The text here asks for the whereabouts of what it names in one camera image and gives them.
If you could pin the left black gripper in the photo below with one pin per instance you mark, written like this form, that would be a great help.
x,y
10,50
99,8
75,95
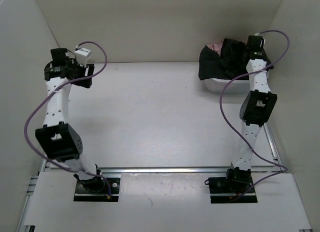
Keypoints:
x,y
73,63

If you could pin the black trousers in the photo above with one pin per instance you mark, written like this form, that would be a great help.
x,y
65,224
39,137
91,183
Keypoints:
x,y
232,61

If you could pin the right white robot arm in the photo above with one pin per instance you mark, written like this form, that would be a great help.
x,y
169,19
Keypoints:
x,y
254,112

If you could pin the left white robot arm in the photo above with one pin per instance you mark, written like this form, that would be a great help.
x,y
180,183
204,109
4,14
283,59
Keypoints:
x,y
59,141

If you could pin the white plastic basket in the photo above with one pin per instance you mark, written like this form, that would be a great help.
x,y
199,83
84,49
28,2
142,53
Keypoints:
x,y
247,82

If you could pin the pink garment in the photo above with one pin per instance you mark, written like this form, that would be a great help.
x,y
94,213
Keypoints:
x,y
216,47

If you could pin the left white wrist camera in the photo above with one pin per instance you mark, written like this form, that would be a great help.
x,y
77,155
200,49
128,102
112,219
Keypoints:
x,y
82,56

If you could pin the aluminium frame rail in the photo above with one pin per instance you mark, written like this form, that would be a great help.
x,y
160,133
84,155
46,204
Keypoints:
x,y
167,170

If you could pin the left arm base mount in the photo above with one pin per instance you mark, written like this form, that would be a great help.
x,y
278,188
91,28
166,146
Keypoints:
x,y
99,193

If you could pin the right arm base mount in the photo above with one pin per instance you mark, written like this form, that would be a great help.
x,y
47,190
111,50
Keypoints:
x,y
223,193

